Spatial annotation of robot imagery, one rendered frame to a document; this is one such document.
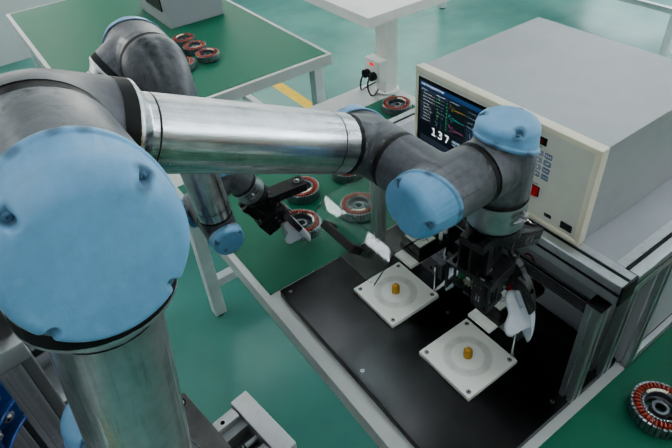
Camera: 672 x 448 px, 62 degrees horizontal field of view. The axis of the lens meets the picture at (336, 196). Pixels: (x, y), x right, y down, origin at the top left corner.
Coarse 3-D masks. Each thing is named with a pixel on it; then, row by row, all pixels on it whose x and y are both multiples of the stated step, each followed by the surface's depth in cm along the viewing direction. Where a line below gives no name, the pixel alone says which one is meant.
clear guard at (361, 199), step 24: (336, 192) 126; (360, 192) 126; (384, 192) 125; (312, 216) 127; (336, 216) 122; (360, 216) 119; (384, 216) 119; (360, 240) 116; (384, 240) 113; (408, 240) 112; (360, 264) 114; (384, 264) 111
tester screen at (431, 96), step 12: (420, 84) 119; (420, 96) 120; (432, 96) 117; (444, 96) 114; (420, 108) 122; (432, 108) 119; (444, 108) 116; (456, 108) 112; (468, 108) 110; (420, 120) 124; (432, 120) 120; (444, 120) 117; (456, 120) 114; (468, 120) 111; (420, 132) 126; (444, 132) 119; (456, 132) 116; (444, 144) 120; (456, 144) 117
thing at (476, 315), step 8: (544, 288) 122; (504, 296) 118; (536, 296) 121; (496, 304) 116; (504, 304) 116; (472, 312) 120; (480, 312) 120; (488, 312) 118; (496, 312) 115; (504, 312) 116; (480, 320) 118; (488, 320) 118; (496, 320) 116; (504, 320) 117; (488, 328) 117
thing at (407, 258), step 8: (448, 232) 138; (456, 232) 138; (424, 240) 133; (432, 240) 133; (448, 240) 136; (408, 248) 135; (416, 248) 131; (424, 248) 132; (432, 248) 134; (440, 248) 135; (400, 256) 135; (408, 256) 135; (416, 256) 133; (424, 256) 133; (408, 264) 133; (416, 264) 133
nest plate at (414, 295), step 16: (384, 272) 145; (400, 272) 144; (368, 288) 141; (384, 288) 140; (400, 288) 140; (416, 288) 140; (368, 304) 138; (384, 304) 136; (400, 304) 136; (416, 304) 136; (384, 320) 134; (400, 320) 132
